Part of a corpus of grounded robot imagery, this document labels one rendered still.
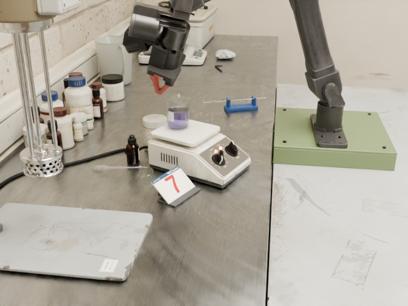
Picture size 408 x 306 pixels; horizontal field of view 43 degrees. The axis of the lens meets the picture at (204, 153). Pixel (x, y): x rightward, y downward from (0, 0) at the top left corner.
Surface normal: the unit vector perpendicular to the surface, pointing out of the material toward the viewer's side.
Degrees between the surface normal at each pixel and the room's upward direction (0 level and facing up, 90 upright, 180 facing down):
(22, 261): 0
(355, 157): 90
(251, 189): 0
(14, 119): 90
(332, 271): 0
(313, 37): 91
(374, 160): 90
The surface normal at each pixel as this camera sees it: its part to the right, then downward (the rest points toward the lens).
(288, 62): -0.14, 0.41
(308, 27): 0.07, 0.43
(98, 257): 0.00, -0.91
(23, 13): 0.41, 0.38
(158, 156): -0.53, 0.35
